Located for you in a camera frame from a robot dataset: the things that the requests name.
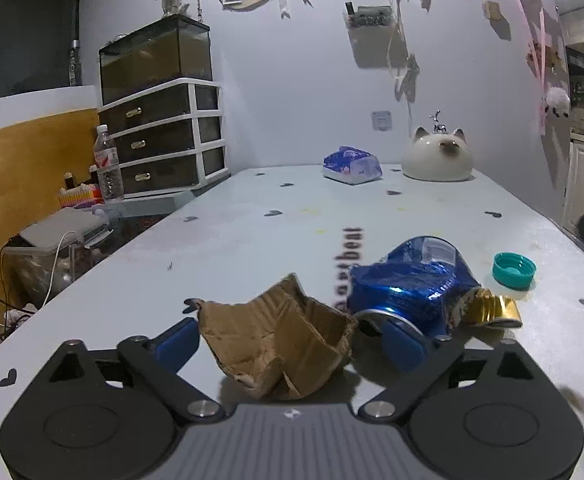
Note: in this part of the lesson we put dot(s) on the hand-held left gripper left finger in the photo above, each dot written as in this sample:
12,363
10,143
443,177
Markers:
177,345

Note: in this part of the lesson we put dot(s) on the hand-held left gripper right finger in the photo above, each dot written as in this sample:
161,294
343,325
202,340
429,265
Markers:
407,347

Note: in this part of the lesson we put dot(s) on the crushed blue can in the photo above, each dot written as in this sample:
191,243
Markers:
412,280

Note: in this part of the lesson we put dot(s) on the torn brown cardboard piece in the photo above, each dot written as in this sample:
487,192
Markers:
272,330

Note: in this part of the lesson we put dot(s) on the gold foil wrapper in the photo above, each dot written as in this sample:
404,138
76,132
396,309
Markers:
497,310

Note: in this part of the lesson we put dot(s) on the teal bottle cap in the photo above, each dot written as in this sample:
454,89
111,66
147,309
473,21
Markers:
503,275

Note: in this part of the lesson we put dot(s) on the white plush toy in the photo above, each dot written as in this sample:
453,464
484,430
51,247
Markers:
557,102

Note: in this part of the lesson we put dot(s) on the white power strip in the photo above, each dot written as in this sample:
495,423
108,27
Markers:
18,316

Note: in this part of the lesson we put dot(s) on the clear storage box grey lid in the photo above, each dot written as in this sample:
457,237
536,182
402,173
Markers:
52,232

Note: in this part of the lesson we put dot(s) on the white cat-shaped ceramic jar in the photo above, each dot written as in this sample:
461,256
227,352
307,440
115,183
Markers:
432,160

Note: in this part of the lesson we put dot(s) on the box of coloured sticks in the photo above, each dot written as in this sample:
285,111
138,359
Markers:
77,196

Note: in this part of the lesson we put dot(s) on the blue tissue pack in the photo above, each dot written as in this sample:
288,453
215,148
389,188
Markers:
352,165

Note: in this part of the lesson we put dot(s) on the silver deer figurine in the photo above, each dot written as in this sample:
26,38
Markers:
438,122

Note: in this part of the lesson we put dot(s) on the clear plastic water bottle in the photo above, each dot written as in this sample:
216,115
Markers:
108,165

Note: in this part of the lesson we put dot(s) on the pink hanging banner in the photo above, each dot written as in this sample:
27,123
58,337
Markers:
534,35

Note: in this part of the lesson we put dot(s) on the white three-drawer unit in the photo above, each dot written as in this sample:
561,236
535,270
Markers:
162,135

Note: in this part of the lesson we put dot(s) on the small wooden block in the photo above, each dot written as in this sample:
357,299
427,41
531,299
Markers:
492,10

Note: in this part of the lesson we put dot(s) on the glass fish tank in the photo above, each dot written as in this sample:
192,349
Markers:
154,60

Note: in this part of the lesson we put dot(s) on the grey metal pipe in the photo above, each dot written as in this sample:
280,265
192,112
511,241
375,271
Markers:
75,35

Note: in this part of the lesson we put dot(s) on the black wall rack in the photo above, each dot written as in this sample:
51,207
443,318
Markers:
579,75

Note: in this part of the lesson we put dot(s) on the square wall switch plate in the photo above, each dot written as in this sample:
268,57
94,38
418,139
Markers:
382,120

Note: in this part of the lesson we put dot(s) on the small clear wall shelf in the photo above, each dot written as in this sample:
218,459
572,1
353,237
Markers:
369,16

